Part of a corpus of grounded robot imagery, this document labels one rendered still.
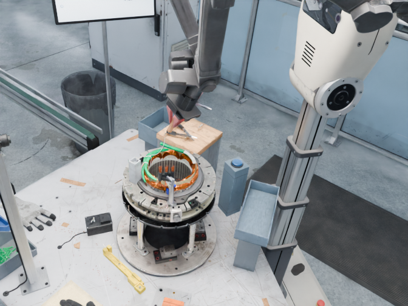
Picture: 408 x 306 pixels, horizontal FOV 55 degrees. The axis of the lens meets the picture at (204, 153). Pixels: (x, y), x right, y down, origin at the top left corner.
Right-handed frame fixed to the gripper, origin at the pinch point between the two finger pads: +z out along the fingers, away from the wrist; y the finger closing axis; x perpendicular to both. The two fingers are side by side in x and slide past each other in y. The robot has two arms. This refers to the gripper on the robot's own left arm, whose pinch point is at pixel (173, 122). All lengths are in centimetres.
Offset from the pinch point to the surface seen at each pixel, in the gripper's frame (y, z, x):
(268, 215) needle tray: 38.6, 14.0, 20.3
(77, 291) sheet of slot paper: 20, 53, -34
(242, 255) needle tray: 44, 31, 14
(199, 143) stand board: -0.3, 24.8, 25.3
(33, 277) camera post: 8, 55, -44
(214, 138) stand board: 0.6, 23.8, 32.7
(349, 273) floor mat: 90, 94, 118
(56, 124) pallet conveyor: -72, 93, 12
